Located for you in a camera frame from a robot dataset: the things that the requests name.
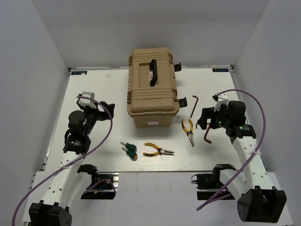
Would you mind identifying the green screwdriver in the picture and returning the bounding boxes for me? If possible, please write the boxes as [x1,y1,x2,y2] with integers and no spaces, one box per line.
[122,148,138,161]
[120,142,137,152]

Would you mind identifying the black toolbox latch rear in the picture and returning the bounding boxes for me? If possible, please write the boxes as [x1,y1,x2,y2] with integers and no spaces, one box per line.
[174,63,182,72]

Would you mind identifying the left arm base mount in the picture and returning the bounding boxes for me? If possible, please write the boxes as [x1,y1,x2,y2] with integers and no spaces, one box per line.
[78,164,119,200]

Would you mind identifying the black toolbox handle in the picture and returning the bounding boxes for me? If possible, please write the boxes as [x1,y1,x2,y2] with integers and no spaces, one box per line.
[149,59,158,87]

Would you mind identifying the black toolbox latch front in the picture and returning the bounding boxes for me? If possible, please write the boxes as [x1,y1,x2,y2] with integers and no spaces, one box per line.
[178,97,188,108]

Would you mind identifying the blue label right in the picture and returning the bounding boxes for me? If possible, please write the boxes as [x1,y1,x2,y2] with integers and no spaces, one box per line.
[212,68,229,73]

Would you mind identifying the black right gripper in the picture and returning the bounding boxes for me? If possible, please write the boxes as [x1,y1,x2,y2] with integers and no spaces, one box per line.
[197,103,231,130]

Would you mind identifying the blue label left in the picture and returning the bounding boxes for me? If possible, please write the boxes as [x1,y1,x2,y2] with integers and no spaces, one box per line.
[71,71,87,75]

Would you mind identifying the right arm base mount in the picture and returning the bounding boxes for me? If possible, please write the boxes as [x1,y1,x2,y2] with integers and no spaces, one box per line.
[191,164,236,201]

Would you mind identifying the brown hex key upper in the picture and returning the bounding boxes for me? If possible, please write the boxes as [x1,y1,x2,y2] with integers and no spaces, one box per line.
[190,95,199,118]

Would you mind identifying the yellow needle-nose pliers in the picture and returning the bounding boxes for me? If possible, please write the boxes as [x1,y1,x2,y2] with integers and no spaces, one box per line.
[143,143,174,157]
[182,119,194,147]

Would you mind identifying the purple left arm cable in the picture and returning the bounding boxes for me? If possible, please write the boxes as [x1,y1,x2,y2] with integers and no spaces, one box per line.
[11,94,114,226]

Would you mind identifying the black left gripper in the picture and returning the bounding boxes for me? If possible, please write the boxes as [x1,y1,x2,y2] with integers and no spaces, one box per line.
[80,101,114,137]

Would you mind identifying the black toolbox latch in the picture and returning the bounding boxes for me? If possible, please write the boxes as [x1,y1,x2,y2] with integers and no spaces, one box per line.
[178,97,188,108]
[174,63,182,72]

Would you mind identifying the brown hex key long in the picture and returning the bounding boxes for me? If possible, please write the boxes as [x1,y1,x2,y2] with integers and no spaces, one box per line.
[204,123,212,144]

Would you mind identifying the tan plastic toolbox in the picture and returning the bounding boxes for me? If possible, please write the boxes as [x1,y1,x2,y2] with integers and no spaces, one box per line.
[127,47,180,128]

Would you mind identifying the blue label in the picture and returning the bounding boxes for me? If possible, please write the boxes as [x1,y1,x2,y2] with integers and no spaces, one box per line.
[71,71,87,75]
[212,68,229,73]

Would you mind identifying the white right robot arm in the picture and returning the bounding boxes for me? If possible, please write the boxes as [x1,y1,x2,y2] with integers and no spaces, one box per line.
[197,98,287,224]

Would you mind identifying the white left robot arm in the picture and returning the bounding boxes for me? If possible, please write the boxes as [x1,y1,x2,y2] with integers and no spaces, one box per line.
[29,97,115,226]

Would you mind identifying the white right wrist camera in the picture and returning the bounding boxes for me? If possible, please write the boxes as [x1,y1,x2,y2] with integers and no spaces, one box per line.
[212,93,229,112]

